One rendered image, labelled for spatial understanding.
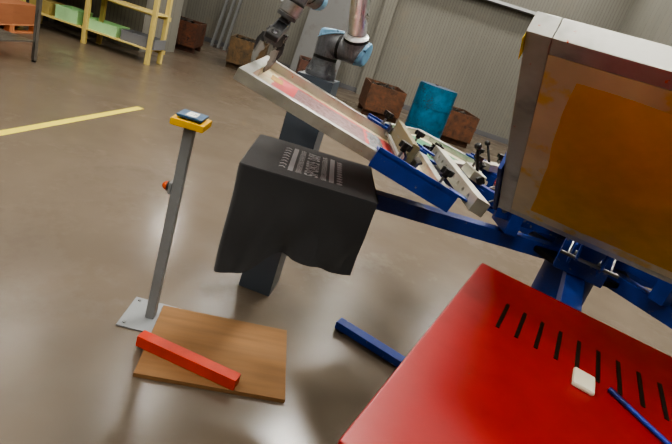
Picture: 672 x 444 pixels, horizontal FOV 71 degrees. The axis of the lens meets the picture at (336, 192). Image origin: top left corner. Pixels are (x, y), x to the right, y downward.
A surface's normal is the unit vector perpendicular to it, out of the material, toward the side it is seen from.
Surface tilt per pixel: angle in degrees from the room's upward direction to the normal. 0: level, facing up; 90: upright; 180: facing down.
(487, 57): 90
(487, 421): 0
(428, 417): 0
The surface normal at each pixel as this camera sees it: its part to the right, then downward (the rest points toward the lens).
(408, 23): -0.19, 0.27
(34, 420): 0.30, -0.90
